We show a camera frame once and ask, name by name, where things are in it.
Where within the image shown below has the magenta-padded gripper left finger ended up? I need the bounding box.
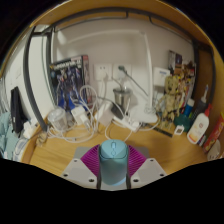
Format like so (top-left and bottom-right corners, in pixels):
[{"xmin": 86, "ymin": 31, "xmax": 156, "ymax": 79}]
[{"xmin": 60, "ymin": 144, "xmax": 102, "ymax": 190}]

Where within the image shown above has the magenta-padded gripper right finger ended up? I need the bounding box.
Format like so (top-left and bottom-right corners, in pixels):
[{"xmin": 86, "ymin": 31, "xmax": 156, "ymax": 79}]
[{"xmin": 125, "ymin": 144, "xmax": 168, "ymax": 190}]

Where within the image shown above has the light blue computer mouse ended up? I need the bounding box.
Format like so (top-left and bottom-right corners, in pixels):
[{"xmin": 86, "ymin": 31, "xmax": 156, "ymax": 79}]
[{"xmin": 98, "ymin": 139, "xmax": 130, "ymax": 187}]

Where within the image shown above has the small white cube clock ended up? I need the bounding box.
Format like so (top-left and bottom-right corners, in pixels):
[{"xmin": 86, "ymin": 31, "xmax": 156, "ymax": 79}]
[{"xmin": 173, "ymin": 124, "xmax": 185, "ymax": 137}]

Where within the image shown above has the white power strip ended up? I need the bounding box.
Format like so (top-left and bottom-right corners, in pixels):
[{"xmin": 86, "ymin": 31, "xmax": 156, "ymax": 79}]
[{"xmin": 113, "ymin": 114, "xmax": 142, "ymax": 133}]

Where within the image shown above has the clear domed plastic container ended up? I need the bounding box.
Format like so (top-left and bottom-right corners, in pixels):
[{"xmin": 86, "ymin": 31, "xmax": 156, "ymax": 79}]
[{"xmin": 46, "ymin": 107, "xmax": 69, "ymax": 133}]

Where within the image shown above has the white charger block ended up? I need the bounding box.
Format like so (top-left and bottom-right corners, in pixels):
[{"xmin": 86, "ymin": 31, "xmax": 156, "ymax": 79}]
[{"xmin": 70, "ymin": 105, "xmax": 88, "ymax": 126}]

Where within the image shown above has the white red-capped lotion bottle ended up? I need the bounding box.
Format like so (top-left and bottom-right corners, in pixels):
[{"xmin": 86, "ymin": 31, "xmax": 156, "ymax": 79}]
[{"xmin": 186, "ymin": 103, "xmax": 213, "ymax": 145}]

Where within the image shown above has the white mug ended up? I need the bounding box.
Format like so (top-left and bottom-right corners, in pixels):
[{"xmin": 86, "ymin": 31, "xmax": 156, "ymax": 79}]
[{"xmin": 206, "ymin": 139, "xmax": 223, "ymax": 162}]

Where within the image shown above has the black power adapter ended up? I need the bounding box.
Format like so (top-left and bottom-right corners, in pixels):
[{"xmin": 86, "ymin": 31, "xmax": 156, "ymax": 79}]
[{"xmin": 110, "ymin": 103, "xmax": 124, "ymax": 119}]

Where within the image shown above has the tan toy figure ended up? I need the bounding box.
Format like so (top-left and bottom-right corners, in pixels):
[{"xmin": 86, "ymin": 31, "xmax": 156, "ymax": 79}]
[{"xmin": 156, "ymin": 74, "xmax": 183, "ymax": 131}]

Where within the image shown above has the blue bottle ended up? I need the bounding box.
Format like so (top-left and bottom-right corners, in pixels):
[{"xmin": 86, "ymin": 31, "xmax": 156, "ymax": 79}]
[{"xmin": 183, "ymin": 98, "xmax": 196, "ymax": 119}]

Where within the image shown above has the plaid bedding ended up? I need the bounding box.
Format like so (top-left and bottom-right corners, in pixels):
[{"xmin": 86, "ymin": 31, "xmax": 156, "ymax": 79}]
[{"xmin": 0, "ymin": 111, "xmax": 31, "ymax": 161}]

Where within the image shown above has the stainless steel cup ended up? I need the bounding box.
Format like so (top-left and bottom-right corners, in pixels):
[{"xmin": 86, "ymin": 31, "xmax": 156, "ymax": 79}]
[{"xmin": 112, "ymin": 87, "xmax": 133, "ymax": 109}]

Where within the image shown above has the dark spray bottle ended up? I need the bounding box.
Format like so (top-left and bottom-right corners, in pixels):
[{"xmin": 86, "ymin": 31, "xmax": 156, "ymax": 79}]
[{"xmin": 191, "ymin": 84, "xmax": 209, "ymax": 124}]

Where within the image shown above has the black backpack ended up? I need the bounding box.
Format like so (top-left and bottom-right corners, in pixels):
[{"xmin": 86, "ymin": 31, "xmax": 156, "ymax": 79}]
[{"xmin": 9, "ymin": 86, "xmax": 29, "ymax": 134}]

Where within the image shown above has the robot model kit box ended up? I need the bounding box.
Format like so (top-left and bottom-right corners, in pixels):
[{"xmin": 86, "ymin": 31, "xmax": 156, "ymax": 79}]
[{"xmin": 48, "ymin": 54, "xmax": 91, "ymax": 113}]

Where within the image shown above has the white cable tangle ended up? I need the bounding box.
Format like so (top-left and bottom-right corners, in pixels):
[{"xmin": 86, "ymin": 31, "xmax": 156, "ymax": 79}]
[{"xmin": 46, "ymin": 84, "xmax": 161, "ymax": 144}]

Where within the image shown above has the white wall box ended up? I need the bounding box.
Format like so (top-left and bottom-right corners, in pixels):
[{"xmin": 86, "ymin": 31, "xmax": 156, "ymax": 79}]
[{"xmin": 152, "ymin": 66, "xmax": 172, "ymax": 88}]

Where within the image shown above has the white wall socket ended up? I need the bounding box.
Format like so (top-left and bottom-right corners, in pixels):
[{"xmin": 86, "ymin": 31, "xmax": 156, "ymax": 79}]
[
  {"xmin": 93, "ymin": 63, "xmax": 113, "ymax": 81},
  {"xmin": 112, "ymin": 63, "xmax": 133, "ymax": 80}
]

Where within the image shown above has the grey metal desk frame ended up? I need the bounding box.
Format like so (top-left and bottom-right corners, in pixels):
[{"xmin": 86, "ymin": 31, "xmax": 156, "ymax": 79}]
[{"xmin": 23, "ymin": 6, "xmax": 218, "ymax": 133}]

